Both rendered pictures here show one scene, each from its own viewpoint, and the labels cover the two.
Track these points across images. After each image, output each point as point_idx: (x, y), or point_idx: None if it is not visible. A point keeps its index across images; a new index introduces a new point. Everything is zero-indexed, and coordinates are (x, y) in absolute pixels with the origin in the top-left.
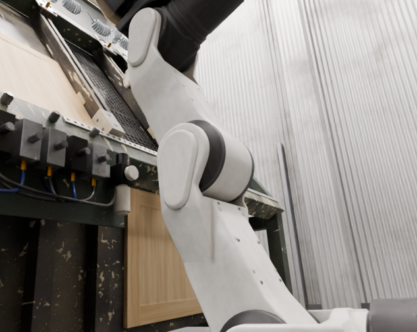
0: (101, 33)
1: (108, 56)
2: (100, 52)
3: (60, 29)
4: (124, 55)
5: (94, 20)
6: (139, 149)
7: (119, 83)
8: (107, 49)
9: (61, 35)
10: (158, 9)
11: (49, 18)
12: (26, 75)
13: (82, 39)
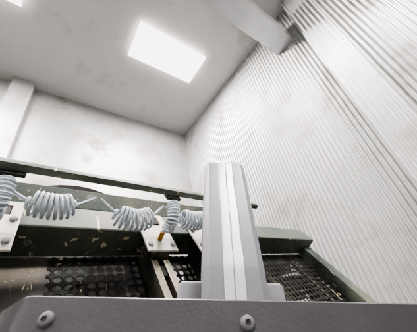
0: (134, 230)
1: (162, 259)
2: (146, 255)
3: (55, 246)
4: (194, 230)
5: (115, 209)
6: None
7: None
8: (157, 251)
9: (63, 253)
10: None
11: None
12: None
13: (110, 242)
